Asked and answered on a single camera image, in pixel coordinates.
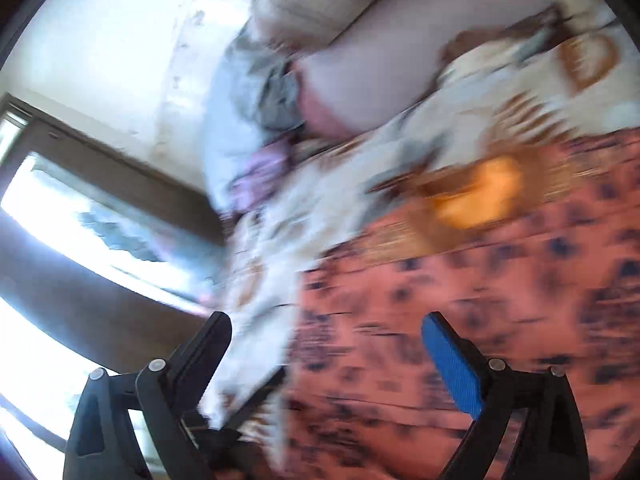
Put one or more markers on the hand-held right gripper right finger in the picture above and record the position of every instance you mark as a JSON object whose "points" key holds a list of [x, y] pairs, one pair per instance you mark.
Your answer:
{"points": [[450, 360]]}

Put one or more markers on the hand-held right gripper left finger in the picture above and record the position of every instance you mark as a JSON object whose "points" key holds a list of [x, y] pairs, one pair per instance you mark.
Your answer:
{"points": [[200, 355]]}

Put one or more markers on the orange floral garment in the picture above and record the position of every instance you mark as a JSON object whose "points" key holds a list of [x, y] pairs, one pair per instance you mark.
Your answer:
{"points": [[400, 280]]}

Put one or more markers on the purple floral cloth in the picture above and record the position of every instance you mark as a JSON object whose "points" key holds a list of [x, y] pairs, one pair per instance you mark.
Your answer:
{"points": [[260, 170]]}

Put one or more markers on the leaf print blanket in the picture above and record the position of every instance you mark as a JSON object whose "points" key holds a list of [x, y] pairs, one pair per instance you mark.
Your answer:
{"points": [[350, 170]]}

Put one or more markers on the grey pillow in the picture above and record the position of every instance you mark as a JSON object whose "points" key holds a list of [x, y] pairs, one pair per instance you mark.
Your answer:
{"points": [[230, 110]]}

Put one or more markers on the pink bed sheet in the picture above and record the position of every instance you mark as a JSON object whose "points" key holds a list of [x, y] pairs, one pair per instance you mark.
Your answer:
{"points": [[380, 70]]}

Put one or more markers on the striped bolster pillow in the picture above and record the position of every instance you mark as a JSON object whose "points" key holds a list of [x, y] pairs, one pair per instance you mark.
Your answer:
{"points": [[325, 0]]}

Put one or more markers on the window with brown frame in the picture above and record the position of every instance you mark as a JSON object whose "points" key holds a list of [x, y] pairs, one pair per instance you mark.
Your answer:
{"points": [[50, 200]]}

